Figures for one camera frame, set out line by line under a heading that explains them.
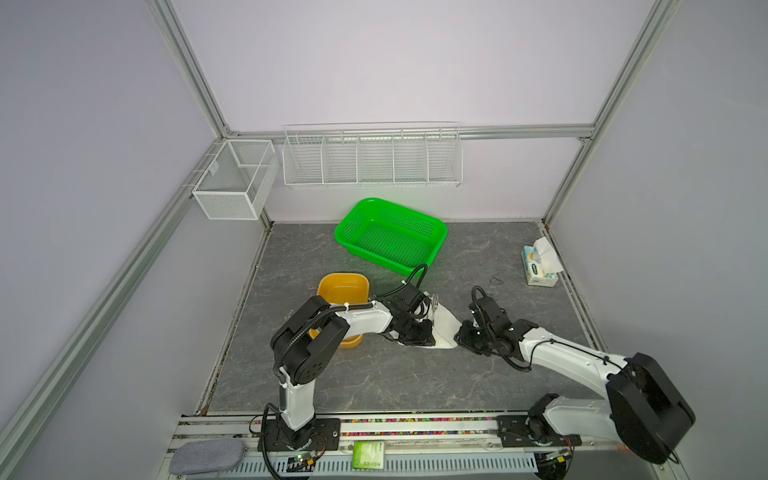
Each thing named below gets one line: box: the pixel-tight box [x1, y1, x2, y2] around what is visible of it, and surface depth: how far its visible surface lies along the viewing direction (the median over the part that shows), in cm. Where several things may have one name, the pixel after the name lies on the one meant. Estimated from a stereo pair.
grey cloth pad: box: [169, 439, 245, 475], surface depth 71 cm
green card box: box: [352, 441, 385, 470], surface depth 71 cm
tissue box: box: [521, 236, 564, 287], surface depth 102 cm
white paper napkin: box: [414, 302, 462, 349], surface depth 94 cm
